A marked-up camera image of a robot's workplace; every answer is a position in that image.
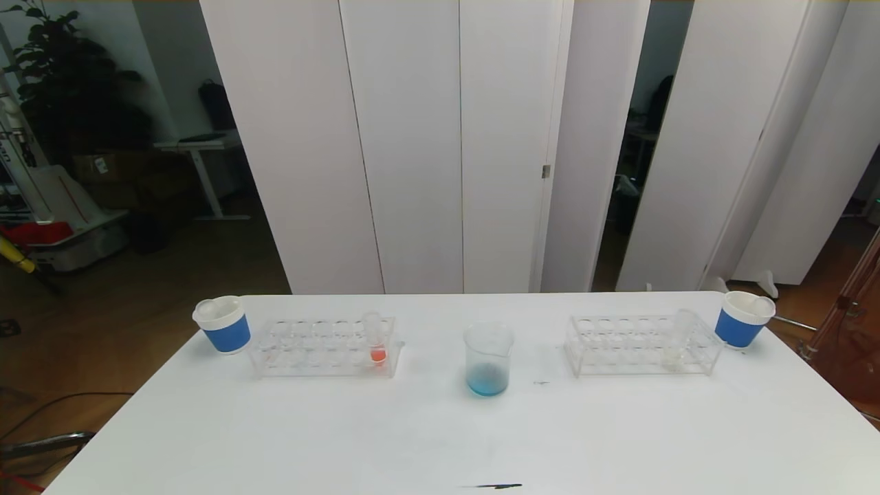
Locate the test tube with red pigment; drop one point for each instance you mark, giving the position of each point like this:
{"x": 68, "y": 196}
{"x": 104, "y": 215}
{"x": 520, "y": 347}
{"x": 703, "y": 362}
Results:
{"x": 377, "y": 354}
{"x": 760, "y": 306}

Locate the test tube with blue pigment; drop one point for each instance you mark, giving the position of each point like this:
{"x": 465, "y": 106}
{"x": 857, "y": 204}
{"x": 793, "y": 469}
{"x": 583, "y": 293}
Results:
{"x": 206, "y": 311}

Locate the clear plastic beaker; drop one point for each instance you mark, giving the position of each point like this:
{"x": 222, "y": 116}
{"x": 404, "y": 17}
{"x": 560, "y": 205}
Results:
{"x": 488, "y": 381}

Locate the clear acrylic test tube rack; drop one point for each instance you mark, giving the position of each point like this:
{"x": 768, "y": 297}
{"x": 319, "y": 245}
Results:
{"x": 330, "y": 366}
{"x": 639, "y": 364}

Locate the test tube with pale yellow pigment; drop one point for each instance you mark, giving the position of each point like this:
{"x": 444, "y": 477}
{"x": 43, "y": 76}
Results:
{"x": 677, "y": 350}

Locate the blue and white paper cup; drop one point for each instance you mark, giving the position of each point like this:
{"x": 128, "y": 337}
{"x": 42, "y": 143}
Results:
{"x": 228, "y": 335}
{"x": 735, "y": 328}

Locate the black backpack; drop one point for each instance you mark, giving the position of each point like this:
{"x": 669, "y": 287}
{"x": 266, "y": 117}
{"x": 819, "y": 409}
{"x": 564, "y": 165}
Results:
{"x": 216, "y": 103}

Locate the brown cardboard box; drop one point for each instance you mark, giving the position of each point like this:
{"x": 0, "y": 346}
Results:
{"x": 103, "y": 165}

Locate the white machine with red line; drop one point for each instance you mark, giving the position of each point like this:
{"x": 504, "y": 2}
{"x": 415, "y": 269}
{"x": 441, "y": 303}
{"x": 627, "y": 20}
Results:
{"x": 82, "y": 244}

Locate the dark green potted plant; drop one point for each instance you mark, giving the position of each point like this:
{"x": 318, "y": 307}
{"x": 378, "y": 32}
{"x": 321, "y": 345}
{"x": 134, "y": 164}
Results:
{"x": 69, "y": 82}

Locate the yellow tool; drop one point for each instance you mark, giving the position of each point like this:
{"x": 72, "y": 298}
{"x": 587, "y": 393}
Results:
{"x": 17, "y": 256}

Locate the brown metal stand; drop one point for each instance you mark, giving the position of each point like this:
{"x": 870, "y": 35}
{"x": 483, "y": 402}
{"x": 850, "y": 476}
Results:
{"x": 852, "y": 344}

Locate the white robot column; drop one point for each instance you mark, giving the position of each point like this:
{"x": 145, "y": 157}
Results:
{"x": 14, "y": 151}

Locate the grey metal chair leg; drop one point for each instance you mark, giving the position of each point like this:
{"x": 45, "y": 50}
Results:
{"x": 48, "y": 443}

